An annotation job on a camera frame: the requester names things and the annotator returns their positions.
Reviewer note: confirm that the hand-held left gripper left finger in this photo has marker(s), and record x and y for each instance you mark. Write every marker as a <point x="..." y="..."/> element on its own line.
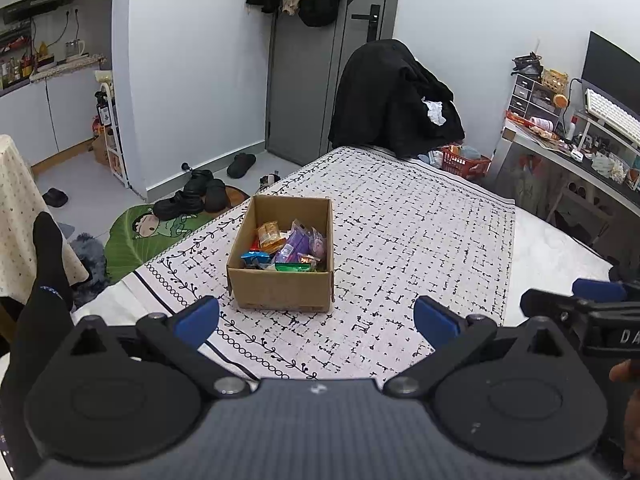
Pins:
<point x="197" y="320"/>

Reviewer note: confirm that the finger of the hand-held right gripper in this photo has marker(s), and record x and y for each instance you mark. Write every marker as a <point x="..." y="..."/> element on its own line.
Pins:
<point x="600" y="290"/>
<point x="550" y="305"/>

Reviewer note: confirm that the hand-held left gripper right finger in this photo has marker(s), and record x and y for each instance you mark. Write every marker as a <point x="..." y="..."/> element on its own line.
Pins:
<point x="436" y="321"/>

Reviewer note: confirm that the blue snack packet white circle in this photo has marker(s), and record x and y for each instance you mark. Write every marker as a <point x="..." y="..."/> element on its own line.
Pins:
<point x="254" y="258"/>

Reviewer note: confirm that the brown cardboard box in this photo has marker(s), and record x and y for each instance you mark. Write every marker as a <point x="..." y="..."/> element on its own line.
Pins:
<point x="280" y="287"/>

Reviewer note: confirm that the dark green snack packet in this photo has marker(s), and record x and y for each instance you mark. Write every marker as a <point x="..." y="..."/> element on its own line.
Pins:
<point x="292" y="267"/>

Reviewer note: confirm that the orange snack packet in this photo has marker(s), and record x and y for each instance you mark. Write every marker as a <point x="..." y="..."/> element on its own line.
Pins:
<point x="269" y="235"/>

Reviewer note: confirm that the long purple snack packet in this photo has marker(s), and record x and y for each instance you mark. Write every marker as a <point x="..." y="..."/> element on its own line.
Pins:
<point x="295" y="246"/>

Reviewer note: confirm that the purple grey snack packet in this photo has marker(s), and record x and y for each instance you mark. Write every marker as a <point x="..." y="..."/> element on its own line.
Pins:
<point x="318" y="246"/>

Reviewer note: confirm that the person's right hand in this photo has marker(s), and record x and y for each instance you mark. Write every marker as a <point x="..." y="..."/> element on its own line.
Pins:
<point x="622" y="372"/>

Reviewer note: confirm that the white bed sheet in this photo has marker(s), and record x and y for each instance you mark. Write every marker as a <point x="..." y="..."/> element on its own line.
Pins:
<point x="545" y="255"/>

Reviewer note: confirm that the white stool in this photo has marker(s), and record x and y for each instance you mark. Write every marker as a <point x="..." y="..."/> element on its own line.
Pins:
<point x="580" y="205"/>

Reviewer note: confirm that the black white printed blanket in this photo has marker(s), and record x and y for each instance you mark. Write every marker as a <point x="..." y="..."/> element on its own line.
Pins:
<point x="400" y="240"/>

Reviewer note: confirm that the green cartoon rug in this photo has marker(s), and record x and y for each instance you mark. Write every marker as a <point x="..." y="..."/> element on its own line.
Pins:
<point x="140" y="240"/>

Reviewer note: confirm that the black shoe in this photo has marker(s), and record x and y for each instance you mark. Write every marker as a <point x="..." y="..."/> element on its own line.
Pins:
<point x="177" y="205"/>
<point x="216" y="194"/>
<point x="197" y="179"/>

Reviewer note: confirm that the grey fuzzy slippers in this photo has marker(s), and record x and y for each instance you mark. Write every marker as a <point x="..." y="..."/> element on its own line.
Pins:
<point x="90" y="260"/>

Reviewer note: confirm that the white desk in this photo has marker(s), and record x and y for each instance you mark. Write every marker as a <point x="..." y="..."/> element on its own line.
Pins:
<point x="550" y="160"/>

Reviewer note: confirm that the person's left leg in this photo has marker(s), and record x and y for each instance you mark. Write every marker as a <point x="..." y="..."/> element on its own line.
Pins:
<point x="40" y="310"/>

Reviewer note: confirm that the small black white item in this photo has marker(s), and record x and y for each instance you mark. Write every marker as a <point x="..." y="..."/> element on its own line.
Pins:
<point x="270" y="179"/>

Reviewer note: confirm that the red plastic basket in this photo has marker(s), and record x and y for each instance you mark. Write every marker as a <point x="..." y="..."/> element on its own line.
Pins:
<point x="465" y="162"/>

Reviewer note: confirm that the black slipper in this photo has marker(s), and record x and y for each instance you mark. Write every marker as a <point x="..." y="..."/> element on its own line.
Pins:
<point x="241" y="164"/>
<point x="55" y="197"/>

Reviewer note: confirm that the white keyboard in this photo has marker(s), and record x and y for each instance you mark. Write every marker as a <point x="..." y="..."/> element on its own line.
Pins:
<point x="612" y="110"/>

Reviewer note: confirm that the grey drawer organizer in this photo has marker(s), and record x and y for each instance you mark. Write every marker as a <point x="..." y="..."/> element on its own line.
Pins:
<point x="530" y="95"/>

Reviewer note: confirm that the white narrow rack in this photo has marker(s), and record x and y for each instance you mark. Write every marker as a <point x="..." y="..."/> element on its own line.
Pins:
<point x="112" y="130"/>

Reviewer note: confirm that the dotted cream tablecloth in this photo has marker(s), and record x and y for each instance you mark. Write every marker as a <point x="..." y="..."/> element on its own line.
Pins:
<point x="20" y="210"/>

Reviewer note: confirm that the white crumpled cloth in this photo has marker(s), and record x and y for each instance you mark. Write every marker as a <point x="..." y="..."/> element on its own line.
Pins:
<point x="435" y="110"/>

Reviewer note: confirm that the woven basket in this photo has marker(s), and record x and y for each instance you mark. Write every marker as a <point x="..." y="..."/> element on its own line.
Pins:
<point x="555" y="80"/>

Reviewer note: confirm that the black monitor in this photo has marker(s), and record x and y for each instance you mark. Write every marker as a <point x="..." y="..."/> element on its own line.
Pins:
<point x="610" y="67"/>

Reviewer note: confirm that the black coat on chair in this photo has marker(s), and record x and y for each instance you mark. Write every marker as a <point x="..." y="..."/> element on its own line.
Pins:
<point x="395" y="100"/>

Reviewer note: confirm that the white kitchen cabinet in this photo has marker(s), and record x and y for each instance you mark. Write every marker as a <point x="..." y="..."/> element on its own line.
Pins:
<point x="60" y="110"/>

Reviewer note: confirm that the grey door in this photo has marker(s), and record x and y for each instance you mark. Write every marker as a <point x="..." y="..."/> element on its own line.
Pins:
<point x="325" y="85"/>

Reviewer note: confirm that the glass kettle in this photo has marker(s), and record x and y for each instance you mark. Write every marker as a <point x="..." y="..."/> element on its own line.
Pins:
<point x="74" y="49"/>

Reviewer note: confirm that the black range hood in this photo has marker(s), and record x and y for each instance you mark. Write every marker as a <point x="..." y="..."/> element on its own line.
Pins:
<point x="35" y="7"/>

